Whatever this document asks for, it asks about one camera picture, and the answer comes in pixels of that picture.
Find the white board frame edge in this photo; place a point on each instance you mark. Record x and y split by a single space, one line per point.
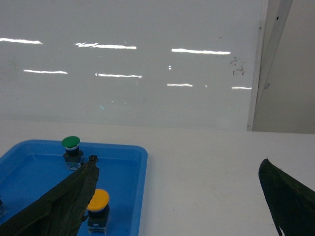
265 54

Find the green mushroom push button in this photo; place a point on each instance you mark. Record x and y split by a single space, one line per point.
73 156

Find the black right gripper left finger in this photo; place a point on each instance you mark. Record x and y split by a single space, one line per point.
60 211

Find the yellow mushroom push button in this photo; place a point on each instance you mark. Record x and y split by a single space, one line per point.
98 212

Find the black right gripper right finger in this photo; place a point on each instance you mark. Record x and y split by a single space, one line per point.
291 203

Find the blue plastic tray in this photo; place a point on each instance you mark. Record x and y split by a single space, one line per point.
31 168

